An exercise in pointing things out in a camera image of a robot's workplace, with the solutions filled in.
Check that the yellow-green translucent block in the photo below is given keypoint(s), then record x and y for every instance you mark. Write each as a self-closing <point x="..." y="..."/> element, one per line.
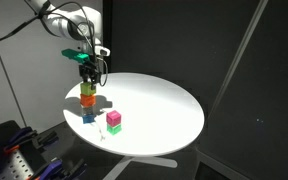
<point x="85" y="88"/>

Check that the grey diagonal frame bar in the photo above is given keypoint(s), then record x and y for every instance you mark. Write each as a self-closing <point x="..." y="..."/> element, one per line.
<point x="239" y="55"/>

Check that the pink block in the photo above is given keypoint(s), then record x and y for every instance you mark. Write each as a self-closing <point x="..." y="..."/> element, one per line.
<point x="113" y="118"/>

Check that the black spring clamp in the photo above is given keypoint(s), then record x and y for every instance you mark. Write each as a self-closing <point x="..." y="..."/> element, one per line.
<point x="45" y="140"/>

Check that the white table base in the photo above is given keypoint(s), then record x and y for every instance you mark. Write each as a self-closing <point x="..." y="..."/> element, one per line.
<point x="150" y="162"/>

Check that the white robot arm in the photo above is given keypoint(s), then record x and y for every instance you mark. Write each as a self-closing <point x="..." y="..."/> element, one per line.
<point x="70" y="23"/>

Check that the round white table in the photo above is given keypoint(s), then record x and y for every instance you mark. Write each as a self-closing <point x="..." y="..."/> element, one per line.
<point x="157" y="116"/>

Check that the orange block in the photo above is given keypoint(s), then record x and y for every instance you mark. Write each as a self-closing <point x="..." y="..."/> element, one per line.
<point x="87" y="100"/>

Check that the perforated metal board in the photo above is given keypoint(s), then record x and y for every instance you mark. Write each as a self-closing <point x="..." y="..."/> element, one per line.
<point x="9" y="165"/>

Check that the purple clamp with orange tip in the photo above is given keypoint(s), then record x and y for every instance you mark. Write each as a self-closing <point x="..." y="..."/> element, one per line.
<point x="19" y="136"/>
<point x="50" y="168"/>

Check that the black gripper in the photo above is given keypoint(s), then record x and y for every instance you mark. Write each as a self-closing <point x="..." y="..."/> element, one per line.
<point x="90" y="69"/>

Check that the green block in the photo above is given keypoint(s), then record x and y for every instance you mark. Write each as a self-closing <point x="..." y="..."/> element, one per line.
<point x="114" y="129"/>

